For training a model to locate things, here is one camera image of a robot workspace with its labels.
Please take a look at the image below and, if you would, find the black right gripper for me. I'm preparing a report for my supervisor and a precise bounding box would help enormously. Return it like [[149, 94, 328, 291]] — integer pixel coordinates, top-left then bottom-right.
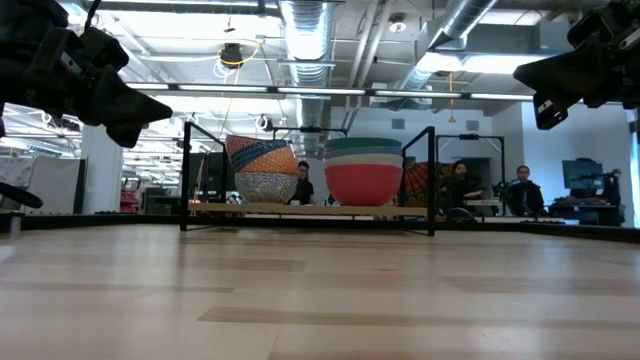
[[513, 19, 640, 132]]

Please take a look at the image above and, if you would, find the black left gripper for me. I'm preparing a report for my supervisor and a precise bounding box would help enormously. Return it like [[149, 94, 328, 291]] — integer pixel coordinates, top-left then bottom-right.
[[9, 26, 174, 148]]

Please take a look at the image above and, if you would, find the red patterned ceramic bowl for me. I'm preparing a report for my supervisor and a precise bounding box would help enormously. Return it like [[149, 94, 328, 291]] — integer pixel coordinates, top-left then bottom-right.
[[224, 133, 274, 157]]

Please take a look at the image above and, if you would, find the navy striped white bowl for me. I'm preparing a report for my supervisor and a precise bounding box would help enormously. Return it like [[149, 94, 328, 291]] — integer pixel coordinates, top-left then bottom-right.
[[233, 171, 299, 205]]

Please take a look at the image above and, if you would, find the yellow patterned ceramic bowl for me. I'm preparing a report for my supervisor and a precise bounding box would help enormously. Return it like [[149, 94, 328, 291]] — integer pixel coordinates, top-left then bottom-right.
[[249, 147, 299, 176]]

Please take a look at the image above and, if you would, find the teal plastic bowl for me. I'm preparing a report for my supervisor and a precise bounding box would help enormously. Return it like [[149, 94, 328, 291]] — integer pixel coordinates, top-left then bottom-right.
[[323, 136, 404, 150]]

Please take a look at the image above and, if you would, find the grey-blue plastic bowl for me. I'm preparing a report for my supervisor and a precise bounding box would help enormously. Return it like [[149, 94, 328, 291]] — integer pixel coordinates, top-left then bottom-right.
[[324, 145, 404, 157]]

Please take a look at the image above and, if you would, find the coral plastic bowl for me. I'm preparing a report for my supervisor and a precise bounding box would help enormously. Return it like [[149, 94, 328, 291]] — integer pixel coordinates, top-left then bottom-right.
[[324, 163, 404, 207]]

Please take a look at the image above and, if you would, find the white building column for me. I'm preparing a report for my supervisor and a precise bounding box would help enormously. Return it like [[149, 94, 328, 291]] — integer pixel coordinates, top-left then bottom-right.
[[81, 124, 125, 215]]

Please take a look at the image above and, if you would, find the dark computer monitor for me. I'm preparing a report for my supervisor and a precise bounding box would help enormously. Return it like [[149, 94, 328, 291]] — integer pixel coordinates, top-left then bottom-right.
[[562, 158, 605, 191]]

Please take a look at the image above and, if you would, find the white partition panel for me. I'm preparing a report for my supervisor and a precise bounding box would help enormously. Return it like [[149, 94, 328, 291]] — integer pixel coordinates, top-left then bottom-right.
[[0, 156, 86, 216]]

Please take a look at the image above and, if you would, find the person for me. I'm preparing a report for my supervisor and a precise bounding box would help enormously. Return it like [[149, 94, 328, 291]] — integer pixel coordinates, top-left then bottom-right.
[[439, 159, 485, 221], [505, 164, 547, 217], [288, 159, 317, 206]]

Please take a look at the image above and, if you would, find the black desk stand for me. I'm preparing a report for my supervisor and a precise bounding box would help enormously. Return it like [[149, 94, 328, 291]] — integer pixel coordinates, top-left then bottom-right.
[[574, 168, 626, 226]]

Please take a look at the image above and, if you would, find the long linear ceiling light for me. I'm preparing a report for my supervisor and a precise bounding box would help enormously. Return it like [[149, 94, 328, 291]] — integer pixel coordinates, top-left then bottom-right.
[[124, 82, 535, 101]]

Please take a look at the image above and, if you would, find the orange patterned fabric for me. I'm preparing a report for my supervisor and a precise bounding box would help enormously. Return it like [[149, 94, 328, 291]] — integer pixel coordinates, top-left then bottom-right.
[[403, 160, 442, 208]]

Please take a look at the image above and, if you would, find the grey rectangular air duct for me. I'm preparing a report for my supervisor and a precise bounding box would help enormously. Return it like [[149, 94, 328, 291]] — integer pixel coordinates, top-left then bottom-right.
[[469, 22, 571, 56]]

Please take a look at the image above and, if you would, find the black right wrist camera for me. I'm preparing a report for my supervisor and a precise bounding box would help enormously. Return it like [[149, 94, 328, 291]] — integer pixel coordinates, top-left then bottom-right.
[[566, 5, 619, 49]]

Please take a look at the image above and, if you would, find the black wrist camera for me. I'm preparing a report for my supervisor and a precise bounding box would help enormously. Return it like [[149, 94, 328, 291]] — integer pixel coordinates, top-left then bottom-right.
[[77, 25, 130, 72], [566, 5, 619, 49]]

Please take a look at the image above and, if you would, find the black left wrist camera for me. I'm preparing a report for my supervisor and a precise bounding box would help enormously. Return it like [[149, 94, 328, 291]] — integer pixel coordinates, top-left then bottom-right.
[[77, 25, 130, 72]]

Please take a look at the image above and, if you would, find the black metal rig frame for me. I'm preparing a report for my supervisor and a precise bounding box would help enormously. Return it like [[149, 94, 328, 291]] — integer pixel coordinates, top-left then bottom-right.
[[272, 126, 350, 141], [434, 133, 506, 211]]

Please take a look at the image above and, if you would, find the yellow hanging cord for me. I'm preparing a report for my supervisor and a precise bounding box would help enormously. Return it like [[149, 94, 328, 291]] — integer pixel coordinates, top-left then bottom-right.
[[446, 71, 458, 124]]

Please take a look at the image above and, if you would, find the black overhead camera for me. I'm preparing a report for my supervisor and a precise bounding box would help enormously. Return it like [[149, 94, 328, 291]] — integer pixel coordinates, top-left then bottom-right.
[[218, 42, 245, 70]]

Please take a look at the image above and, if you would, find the silver slanted air duct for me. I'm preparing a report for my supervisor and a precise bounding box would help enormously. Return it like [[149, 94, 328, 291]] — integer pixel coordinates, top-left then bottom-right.
[[394, 0, 500, 94]]

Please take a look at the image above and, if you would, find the silver spiral air duct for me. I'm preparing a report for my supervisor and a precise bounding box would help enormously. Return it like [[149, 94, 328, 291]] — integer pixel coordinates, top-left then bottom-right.
[[278, 0, 334, 156]]

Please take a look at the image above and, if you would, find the black metal rack frame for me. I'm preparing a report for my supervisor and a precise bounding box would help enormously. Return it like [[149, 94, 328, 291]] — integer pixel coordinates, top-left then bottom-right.
[[179, 120, 436, 237]]

